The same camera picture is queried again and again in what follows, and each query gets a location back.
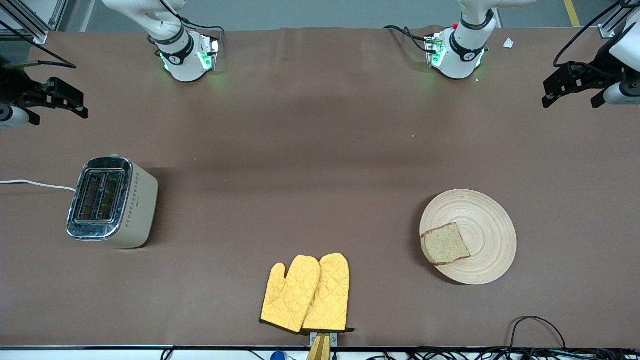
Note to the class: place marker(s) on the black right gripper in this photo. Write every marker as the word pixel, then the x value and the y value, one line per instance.
pixel 13 85

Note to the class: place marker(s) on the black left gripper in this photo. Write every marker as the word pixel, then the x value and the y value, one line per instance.
pixel 603 68

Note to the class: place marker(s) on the round wooden plate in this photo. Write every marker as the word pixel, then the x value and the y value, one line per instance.
pixel 485 220

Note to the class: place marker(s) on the brown bread slice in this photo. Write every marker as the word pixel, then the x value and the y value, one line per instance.
pixel 445 245

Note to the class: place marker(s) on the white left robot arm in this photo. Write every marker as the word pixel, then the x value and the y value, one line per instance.
pixel 460 55

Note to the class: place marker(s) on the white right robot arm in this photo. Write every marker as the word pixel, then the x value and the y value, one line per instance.
pixel 185 60

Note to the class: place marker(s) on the cream and chrome toaster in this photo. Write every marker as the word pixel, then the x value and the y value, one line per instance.
pixel 135 205

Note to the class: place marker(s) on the small white paper scrap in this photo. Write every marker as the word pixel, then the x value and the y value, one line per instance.
pixel 508 43

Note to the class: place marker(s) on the brown table cover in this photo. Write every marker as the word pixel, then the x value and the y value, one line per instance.
pixel 320 110

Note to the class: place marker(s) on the yellow quilted oven mitt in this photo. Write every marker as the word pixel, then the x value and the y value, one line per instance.
pixel 332 295
pixel 290 295

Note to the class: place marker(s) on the blue round cap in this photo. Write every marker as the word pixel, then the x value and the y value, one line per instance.
pixel 277 356

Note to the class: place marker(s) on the aluminium frame profile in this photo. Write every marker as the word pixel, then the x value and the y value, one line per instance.
pixel 612 25
pixel 30 27

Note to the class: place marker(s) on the wooden clamp with metal bracket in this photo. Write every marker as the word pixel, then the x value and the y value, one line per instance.
pixel 320 350

